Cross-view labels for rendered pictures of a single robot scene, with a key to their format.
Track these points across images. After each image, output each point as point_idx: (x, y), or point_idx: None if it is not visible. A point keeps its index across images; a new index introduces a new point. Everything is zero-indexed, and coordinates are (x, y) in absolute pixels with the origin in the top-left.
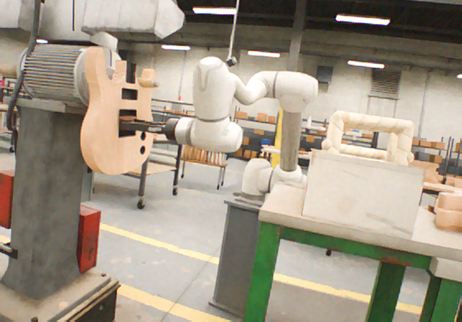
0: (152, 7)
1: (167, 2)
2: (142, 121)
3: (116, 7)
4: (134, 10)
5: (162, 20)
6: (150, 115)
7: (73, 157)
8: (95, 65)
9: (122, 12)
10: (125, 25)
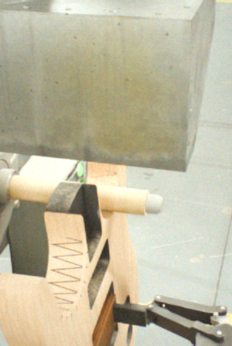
0: (163, 85)
1: (199, 23)
2: (138, 313)
3: (15, 73)
4: (93, 91)
5: (193, 102)
6: (130, 245)
7: None
8: (42, 337)
9: (45, 96)
10: (69, 139)
